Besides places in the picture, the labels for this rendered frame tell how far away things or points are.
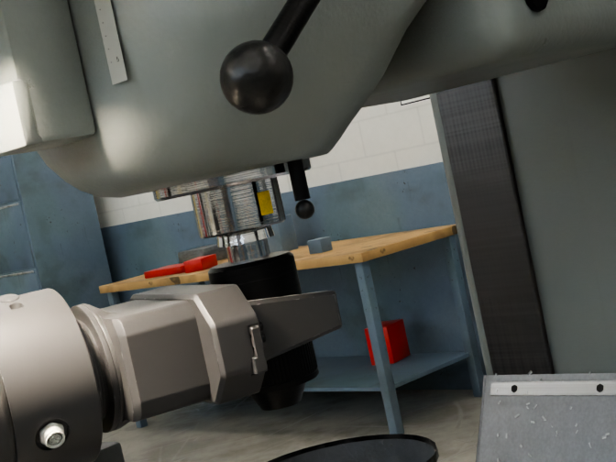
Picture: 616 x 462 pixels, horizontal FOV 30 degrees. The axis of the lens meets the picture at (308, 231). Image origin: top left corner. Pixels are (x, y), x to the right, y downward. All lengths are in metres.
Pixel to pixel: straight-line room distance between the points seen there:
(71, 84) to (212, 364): 0.15
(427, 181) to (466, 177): 5.04
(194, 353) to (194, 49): 0.15
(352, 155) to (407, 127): 0.44
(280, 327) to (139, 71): 0.15
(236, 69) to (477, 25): 0.20
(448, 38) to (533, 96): 0.31
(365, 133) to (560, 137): 5.36
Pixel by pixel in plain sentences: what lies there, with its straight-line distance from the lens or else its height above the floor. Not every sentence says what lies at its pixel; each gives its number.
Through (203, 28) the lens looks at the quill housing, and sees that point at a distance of 0.51.
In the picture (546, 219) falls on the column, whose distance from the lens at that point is 0.94.
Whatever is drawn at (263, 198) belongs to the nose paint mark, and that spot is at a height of 1.29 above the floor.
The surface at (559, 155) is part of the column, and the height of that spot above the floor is 1.27.
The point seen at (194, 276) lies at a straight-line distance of 6.22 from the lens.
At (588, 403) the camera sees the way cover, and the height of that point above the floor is 1.08.
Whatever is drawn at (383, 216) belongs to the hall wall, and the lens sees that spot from 6.25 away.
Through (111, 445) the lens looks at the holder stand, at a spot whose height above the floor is 1.13.
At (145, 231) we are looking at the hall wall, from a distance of 7.89.
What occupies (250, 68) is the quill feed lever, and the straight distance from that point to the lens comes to 0.46.
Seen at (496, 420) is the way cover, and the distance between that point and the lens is 0.99.
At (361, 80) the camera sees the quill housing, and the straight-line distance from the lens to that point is 0.58.
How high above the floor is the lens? 1.30
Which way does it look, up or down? 3 degrees down
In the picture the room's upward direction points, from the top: 12 degrees counter-clockwise
